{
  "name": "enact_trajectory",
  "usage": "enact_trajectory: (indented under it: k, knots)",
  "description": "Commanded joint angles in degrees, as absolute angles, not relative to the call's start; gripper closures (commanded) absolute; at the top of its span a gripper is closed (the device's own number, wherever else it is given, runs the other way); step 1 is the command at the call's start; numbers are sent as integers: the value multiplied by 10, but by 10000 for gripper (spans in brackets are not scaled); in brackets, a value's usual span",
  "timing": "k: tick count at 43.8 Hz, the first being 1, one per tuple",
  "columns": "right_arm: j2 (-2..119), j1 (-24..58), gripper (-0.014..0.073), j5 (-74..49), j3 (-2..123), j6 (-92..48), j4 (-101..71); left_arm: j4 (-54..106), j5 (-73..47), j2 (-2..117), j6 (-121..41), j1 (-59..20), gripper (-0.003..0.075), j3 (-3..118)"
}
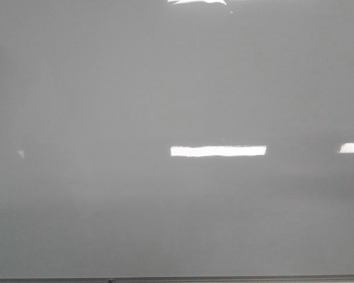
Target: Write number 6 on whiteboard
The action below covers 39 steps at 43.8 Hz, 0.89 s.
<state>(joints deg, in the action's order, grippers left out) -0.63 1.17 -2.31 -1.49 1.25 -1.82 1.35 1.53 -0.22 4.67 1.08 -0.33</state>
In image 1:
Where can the white whiteboard with aluminium frame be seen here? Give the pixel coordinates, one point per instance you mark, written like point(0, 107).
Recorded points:
point(146, 139)

